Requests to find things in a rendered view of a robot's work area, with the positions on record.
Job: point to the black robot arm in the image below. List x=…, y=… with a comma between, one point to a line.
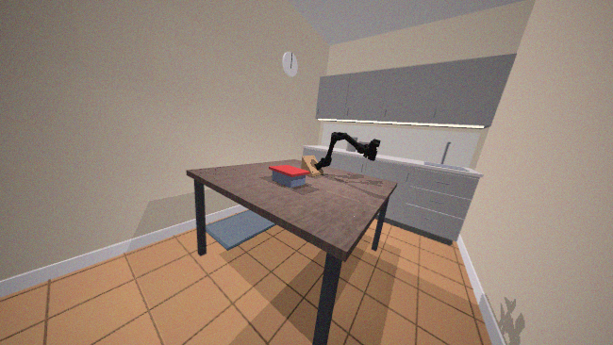
x=366, y=149

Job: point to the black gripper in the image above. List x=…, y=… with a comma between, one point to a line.
x=372, y=157

